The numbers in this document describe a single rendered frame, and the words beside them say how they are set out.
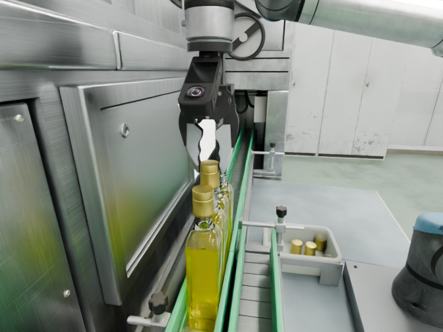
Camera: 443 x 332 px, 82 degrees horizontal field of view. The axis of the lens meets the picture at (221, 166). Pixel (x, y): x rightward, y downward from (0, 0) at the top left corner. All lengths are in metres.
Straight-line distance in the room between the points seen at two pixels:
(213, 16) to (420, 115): 5.06
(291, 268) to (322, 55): 3.71
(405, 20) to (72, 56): 0.51
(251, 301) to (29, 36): 0.56
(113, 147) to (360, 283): 0.71
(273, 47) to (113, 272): 1.26
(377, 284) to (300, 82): 3.62
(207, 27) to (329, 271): 0.70
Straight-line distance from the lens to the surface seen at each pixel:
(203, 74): 0.38
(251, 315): 0.59
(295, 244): 0.89
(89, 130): 0.35
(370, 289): 0.84
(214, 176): 0.44
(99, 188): 0.38
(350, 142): 4.54
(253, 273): 0.67
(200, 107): 0.33
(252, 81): 1.43
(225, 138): 0.42
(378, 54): 4.47
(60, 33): 0.35
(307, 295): 0.83
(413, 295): 0.80
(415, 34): 0.59
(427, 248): 0.72
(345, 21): 0.56
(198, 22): 0.41
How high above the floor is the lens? 1.34
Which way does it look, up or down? 20 degrees down
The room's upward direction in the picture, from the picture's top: straight up
